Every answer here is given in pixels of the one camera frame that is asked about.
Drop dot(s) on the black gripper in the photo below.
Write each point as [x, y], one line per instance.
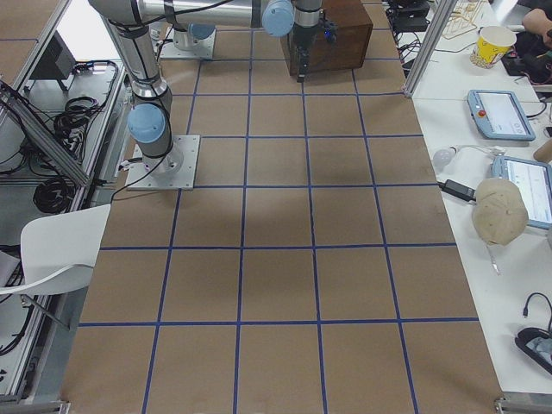
[301, 40]

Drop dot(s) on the dark wooden drawer box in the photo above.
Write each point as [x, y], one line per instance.
[354, 29]

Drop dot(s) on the white light bulb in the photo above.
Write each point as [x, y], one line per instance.
[443, 157]

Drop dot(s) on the yellow popcorn paper cup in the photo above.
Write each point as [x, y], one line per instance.
[492, 44]

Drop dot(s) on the blue teach pendant far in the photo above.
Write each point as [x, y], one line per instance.
[498, 115]

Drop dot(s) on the blue teach pendant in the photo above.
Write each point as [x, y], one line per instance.
[498, 115]
[533, 179]

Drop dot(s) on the black power adapter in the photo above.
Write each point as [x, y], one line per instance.
[458, 190]

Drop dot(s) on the person at desk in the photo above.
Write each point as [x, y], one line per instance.
[533, 44]

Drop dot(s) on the grey control box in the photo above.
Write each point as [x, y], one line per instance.
[56, 63]

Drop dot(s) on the beige baseball cap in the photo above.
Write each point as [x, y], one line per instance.
[499, 215]

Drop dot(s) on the cardboard tube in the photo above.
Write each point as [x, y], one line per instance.
[544, 152]

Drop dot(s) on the blue teach pendant near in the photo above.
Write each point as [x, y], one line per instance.
[533, 179]

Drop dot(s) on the white plastic chair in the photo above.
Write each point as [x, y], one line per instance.
[58, 254]

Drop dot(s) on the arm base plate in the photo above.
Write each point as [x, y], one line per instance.
[176, 171]
[201, 51]

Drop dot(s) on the aluminium frame post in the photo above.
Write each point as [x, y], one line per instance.
[433, 34]

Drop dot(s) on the gold wire rack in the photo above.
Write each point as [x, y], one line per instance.
[466, 17]

